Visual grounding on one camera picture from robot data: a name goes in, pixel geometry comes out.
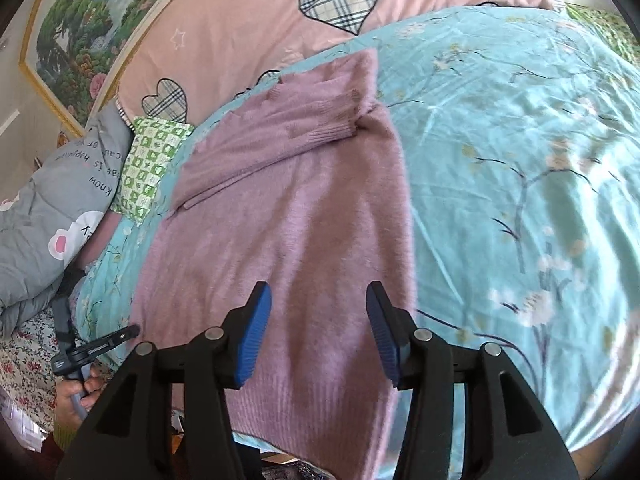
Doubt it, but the purple knit sweater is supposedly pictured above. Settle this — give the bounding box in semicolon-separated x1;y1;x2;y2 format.
127;47;421;480

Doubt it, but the grey pillow with text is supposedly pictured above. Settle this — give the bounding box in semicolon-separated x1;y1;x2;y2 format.
0;105;133;341

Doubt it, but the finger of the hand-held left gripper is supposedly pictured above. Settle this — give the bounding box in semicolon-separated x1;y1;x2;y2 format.
89;324;141;357

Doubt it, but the pink heart-print quilt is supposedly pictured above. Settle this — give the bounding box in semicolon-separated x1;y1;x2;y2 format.
90;0;566;131

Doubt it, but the floral bedsheet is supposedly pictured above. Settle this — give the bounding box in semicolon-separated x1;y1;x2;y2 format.
0;305;121;443

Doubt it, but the green checked pillow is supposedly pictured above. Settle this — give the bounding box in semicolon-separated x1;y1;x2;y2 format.
565;2;640;78
110;116;196;225

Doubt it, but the blue floral blanket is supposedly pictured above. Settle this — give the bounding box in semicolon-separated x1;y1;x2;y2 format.
75;5;640;467

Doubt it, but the plain pink blanket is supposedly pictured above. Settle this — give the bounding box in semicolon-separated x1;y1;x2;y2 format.
79;212;124;272

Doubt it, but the person's left hand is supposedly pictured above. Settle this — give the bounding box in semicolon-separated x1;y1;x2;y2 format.
54;375;109;428

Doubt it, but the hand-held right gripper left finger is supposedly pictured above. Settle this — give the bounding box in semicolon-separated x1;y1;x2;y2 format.
54;280;274;480

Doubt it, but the framed landscape picture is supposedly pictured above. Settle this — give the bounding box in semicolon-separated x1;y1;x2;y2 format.
20;0;211;137

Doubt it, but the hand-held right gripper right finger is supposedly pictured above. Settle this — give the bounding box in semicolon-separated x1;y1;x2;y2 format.
365;280;577;480

